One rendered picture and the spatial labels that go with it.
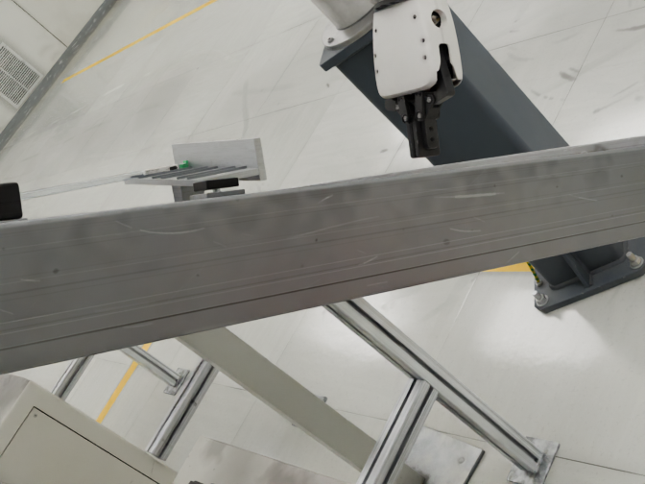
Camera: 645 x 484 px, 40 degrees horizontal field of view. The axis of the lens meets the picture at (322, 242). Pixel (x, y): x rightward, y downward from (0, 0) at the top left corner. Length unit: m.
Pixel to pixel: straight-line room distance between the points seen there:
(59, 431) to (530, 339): 0.98
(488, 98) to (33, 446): 1.13
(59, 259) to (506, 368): 1.50
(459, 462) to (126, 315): 1.40
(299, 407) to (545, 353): 0.50
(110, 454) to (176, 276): 1.60
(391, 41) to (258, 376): 0.73
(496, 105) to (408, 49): 0.60
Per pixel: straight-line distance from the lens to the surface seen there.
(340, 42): 1.50
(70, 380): 2.70
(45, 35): 9.16
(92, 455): 1.99
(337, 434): 1.66
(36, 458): 1.95
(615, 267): 1.81
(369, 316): 1.37
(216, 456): 1.16
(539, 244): 0.57
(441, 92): 0.99
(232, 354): 1.52
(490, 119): 1.57
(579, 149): 0.83
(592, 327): 1.77
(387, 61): 1.03
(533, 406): 1.74
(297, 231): 0.45
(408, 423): 1.43
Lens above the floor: 1.19
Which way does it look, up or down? 27 degrees down
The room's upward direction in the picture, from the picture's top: 49 degrees counter-clockwise
